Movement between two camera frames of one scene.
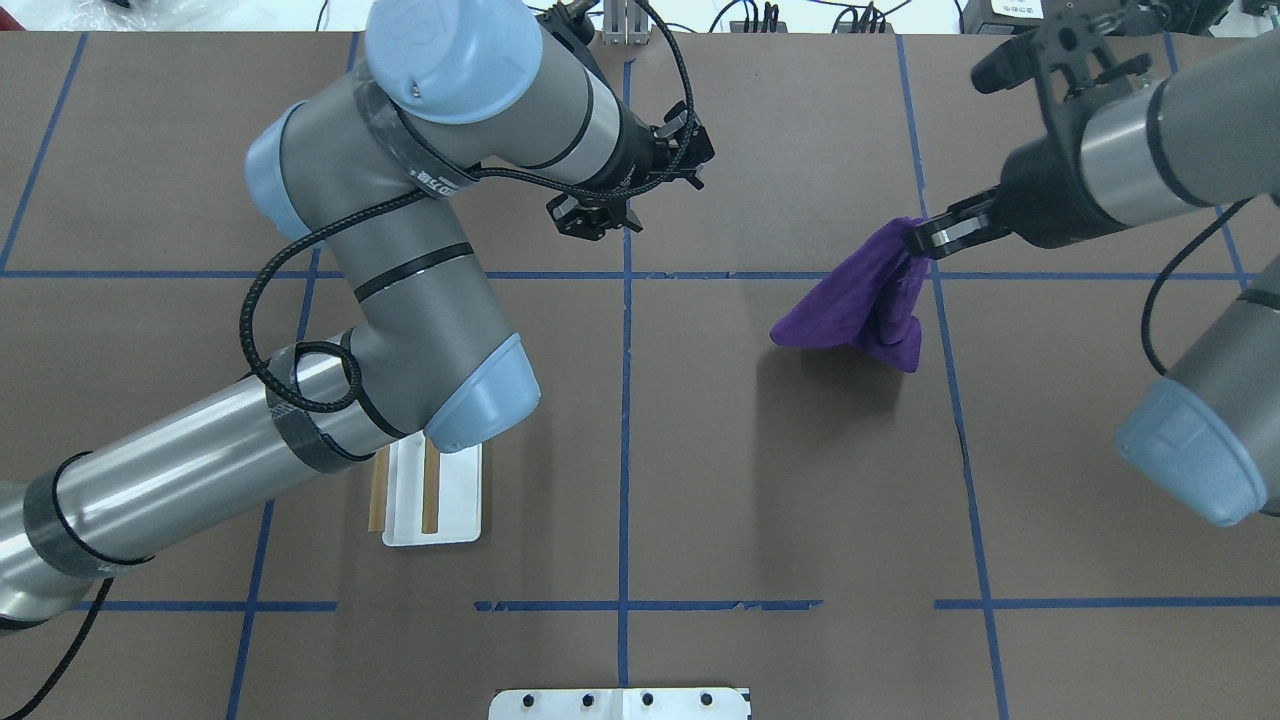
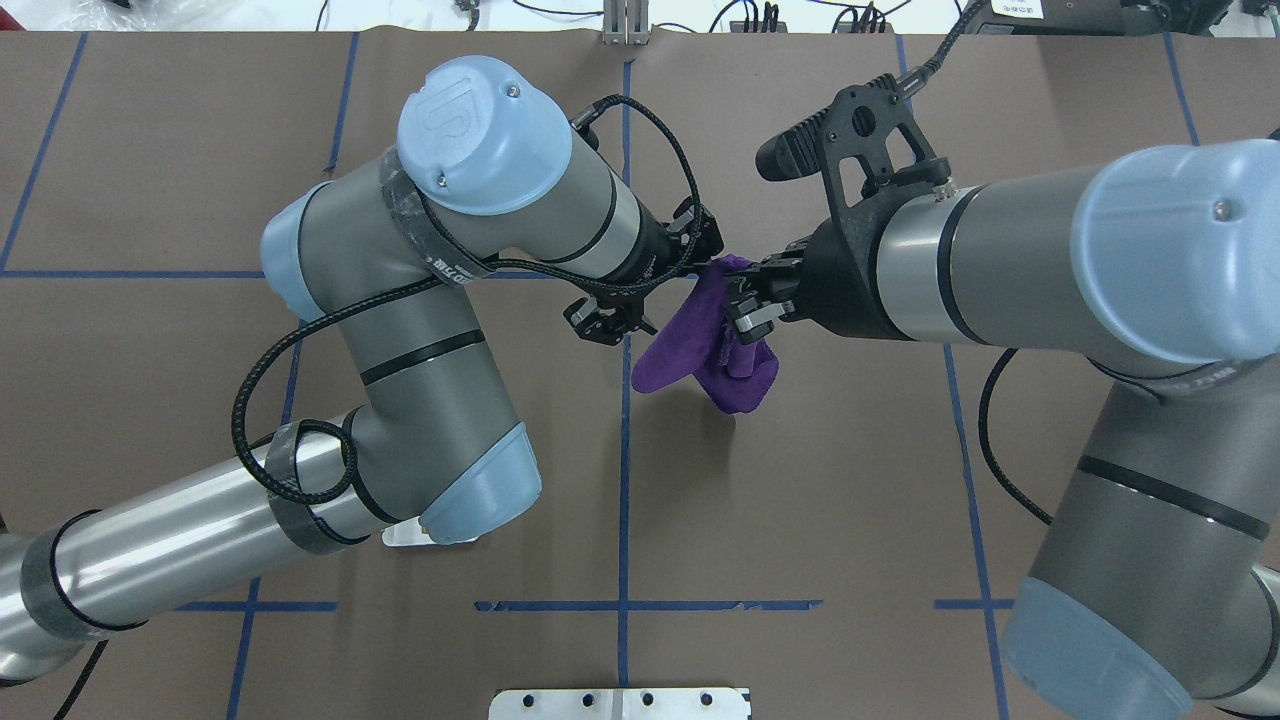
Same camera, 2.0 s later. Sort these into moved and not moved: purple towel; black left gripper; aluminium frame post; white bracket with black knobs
Moved: black left gripper; purple towel
Not moved: aluminium frame post; white bracket with black knobs
